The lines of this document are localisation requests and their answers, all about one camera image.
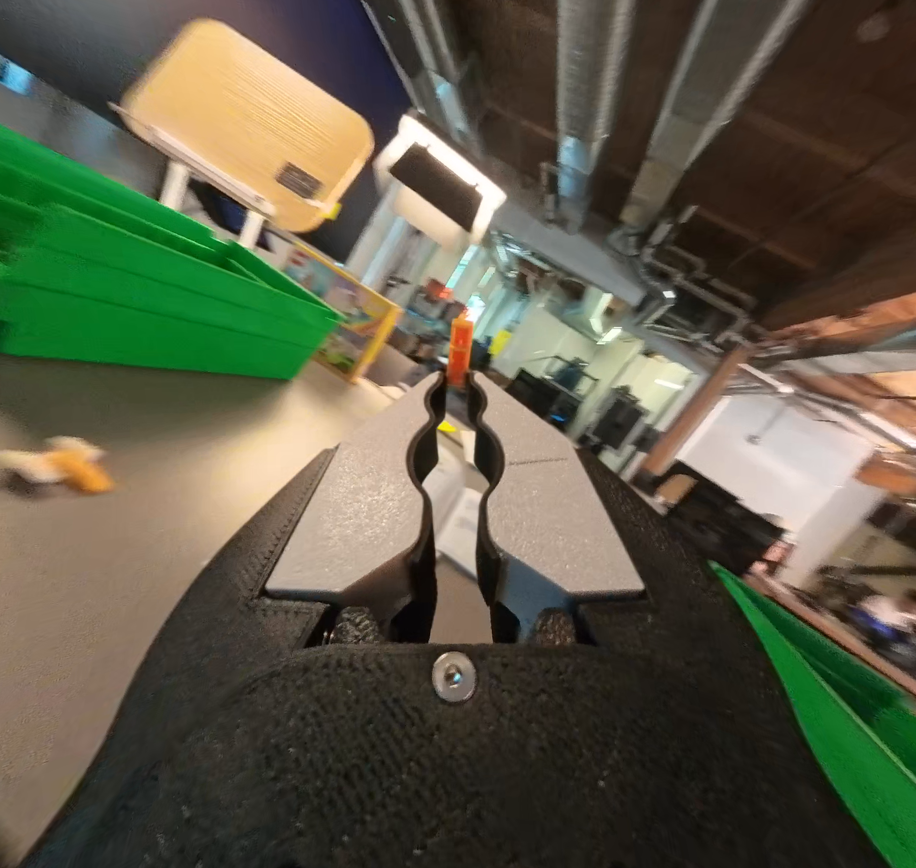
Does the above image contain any wooden post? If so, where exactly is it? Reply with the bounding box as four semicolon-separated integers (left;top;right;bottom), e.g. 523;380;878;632
639;344;750;480

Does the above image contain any yellow lego set box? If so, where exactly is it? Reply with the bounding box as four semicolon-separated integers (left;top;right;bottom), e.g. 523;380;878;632
286;238;403;384

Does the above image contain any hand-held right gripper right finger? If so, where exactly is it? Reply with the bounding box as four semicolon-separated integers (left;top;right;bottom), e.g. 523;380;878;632
465;371;645;644

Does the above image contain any rectangular light panel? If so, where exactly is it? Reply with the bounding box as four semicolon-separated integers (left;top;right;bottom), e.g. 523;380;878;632
374;115;508;252

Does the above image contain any white and orange lego assembly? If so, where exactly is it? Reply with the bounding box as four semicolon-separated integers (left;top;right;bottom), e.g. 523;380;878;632
0;436;117;497

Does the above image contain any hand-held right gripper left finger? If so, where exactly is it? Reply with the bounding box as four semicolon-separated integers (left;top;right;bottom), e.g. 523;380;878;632
265;371;449;644

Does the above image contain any orange lego piece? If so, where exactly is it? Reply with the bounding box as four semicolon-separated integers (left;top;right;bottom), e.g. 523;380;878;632
447;313;475;388

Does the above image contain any silver ceiling duct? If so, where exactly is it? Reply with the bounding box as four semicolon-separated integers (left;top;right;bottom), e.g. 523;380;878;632
342;0;477;150
621;0;847;234
552;0;634;234

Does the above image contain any open instruction booklet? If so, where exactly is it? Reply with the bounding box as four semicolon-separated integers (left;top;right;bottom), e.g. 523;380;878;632
435;421;495;579

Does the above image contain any light wooden table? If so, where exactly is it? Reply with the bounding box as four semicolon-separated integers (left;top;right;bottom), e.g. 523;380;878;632
109;18;376;248

